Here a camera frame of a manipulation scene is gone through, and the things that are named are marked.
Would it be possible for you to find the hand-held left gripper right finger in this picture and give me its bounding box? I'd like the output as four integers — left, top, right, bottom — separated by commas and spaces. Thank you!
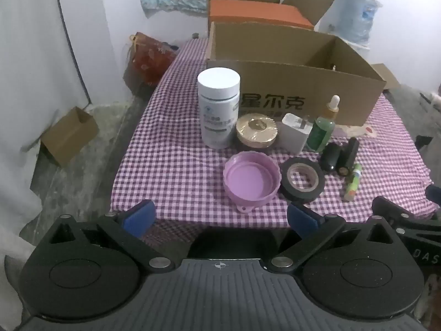
267, 202, 397, 273

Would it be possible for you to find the orange box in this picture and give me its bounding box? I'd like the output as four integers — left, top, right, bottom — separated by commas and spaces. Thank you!
208, 0, 315, 31

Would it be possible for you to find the small cardboard box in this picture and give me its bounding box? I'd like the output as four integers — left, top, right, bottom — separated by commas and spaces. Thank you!
41, 107, 100, 167

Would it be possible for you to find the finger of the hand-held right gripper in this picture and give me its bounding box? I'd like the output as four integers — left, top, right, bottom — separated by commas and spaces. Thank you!
371, 196, 441, 238

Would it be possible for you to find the white charger plug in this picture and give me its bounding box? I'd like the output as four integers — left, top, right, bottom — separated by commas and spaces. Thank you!
278, 113, 314, 154

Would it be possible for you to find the red patterned bag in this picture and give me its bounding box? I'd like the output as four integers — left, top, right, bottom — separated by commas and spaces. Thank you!
123, 32, 180, 94

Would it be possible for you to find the green dropper bottle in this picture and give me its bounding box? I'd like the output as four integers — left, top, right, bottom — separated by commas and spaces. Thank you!
306, 95, 340, 152

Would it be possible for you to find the blue water jug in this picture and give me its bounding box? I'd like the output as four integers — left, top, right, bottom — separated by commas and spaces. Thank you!
319, 0, 380, 47

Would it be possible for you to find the long black cylinder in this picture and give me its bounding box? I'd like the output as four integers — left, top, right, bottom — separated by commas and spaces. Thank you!
337, 137, 360, 176

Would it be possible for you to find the white supplement bottle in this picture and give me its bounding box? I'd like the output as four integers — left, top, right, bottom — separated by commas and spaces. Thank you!
197, 68, 241, 150

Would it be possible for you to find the flat cardboard piece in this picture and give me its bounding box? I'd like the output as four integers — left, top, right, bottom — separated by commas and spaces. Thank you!
370, 64, 400, 90

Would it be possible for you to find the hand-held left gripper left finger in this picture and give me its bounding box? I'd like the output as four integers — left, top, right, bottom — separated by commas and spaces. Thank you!
48, 199, 174, 273

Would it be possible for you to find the short black cylinder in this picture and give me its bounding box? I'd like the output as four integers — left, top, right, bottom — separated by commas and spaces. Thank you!
320, 143, 342, 173

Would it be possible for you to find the purple plastic lid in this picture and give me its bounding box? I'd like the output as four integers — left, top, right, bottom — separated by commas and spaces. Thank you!
223, 151, 281, 214

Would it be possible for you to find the black tape roll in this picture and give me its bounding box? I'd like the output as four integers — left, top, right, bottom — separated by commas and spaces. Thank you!
280, 157, 325, 202

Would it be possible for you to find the green glue stick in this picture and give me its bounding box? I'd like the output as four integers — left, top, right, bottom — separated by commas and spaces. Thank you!
343, 164, 362, 202

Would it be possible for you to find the round gold tin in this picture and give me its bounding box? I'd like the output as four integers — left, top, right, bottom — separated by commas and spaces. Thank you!
236, 113, 278, 151

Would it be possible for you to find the large printed cardboard box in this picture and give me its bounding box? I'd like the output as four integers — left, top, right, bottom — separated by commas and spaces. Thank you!
206, 22, 387, 127

